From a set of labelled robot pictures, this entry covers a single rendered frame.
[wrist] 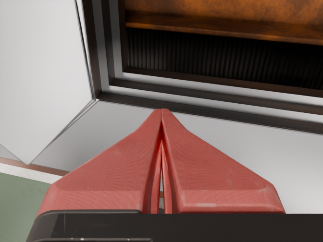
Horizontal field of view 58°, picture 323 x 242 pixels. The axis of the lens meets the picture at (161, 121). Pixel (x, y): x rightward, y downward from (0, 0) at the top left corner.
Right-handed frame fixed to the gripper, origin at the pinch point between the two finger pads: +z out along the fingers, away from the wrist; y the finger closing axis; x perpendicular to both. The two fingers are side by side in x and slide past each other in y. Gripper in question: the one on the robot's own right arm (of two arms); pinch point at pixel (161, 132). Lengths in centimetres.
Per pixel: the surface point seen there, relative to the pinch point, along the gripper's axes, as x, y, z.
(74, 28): -0.9, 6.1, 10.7
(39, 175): 37, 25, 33
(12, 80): 4.0, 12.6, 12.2
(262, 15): 1.9, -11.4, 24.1
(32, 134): 9.5, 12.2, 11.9
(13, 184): 134, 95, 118
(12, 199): 151, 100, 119
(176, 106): 4.8, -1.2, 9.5
